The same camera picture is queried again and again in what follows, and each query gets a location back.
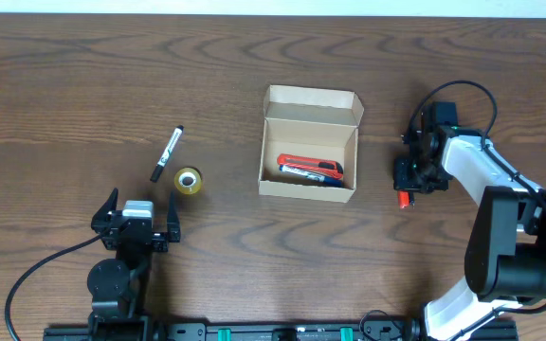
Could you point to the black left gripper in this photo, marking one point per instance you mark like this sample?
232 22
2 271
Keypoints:
102 221

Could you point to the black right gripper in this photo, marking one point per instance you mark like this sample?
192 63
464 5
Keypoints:
431 187

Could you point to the blue capped marker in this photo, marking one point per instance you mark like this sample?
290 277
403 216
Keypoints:
311 176

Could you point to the orange utility knife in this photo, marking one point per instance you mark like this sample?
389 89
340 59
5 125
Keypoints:
325 167

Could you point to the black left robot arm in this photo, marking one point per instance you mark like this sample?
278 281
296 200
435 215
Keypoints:
119 285

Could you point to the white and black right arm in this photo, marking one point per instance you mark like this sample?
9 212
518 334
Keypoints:
505 260

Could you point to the clear yellowish tape roll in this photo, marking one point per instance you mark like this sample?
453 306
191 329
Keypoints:
188 181

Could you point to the black and white marker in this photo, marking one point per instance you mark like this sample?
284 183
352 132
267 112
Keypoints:
167 153

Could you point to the open brown cardboard box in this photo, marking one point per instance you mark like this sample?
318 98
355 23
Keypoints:
312 123

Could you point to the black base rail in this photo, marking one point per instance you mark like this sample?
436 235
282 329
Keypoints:
369 330

